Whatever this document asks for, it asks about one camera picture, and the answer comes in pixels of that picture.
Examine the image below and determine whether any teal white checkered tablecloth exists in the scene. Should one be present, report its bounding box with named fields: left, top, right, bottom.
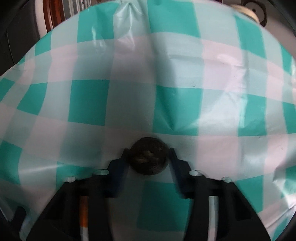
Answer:
left=1, top=1, right=295, bottom=240

